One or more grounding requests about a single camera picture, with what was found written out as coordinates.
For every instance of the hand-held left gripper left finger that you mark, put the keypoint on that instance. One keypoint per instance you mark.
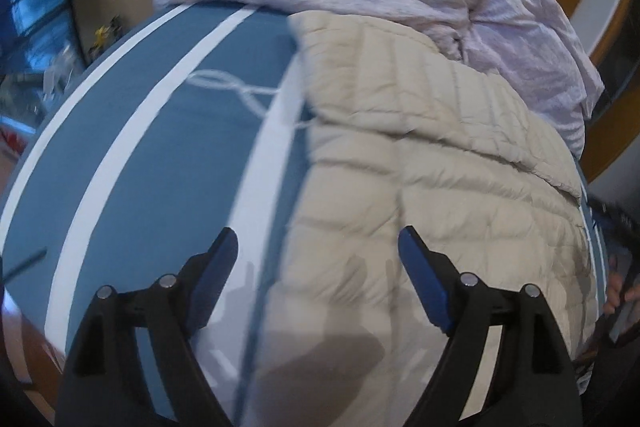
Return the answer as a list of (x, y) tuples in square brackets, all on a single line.
[(216, 268)]

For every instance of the wooden door frame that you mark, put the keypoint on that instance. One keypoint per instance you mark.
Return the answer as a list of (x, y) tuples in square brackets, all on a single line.
[(600, 37)]

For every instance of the window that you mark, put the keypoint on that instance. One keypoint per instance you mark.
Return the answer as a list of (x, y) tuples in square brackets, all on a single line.
[(35, 7)]

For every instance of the blue white-striped bed sheet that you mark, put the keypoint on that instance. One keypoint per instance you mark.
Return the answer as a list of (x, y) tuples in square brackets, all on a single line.
[(165, 117)]

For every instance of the person's right hand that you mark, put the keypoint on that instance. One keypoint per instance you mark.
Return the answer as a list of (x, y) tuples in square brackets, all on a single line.
[(614, 292)]

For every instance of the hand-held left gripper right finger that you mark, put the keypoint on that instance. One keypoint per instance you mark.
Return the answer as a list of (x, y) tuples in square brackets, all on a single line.
[(425, 272)]

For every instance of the small yellow toy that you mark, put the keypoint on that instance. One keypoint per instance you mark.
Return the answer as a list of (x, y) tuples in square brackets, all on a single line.
[(104, 36)]

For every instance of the beige puffer jacket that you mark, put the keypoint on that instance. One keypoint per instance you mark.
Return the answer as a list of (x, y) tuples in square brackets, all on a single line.
[(430, 147)]

